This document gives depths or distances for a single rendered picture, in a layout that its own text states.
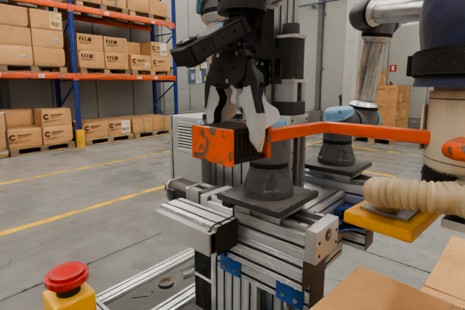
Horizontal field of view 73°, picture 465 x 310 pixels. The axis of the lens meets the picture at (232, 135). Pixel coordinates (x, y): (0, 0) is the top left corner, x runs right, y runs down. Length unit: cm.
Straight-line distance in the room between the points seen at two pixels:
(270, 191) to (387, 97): 722
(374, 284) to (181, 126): 90
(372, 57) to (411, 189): 100
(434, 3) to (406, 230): 32
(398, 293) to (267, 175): 40
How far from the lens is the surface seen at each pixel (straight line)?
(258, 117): 43
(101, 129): 800
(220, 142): 43
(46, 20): 763
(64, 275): 65
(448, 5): 55
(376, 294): 76
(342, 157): 134
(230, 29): 44
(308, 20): 1208
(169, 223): 105
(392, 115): 803
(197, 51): 40
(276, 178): 91
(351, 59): 416
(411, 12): 119
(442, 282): 170
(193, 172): 132
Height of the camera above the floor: 136
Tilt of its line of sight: 9 degrees down
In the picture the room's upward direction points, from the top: straight up
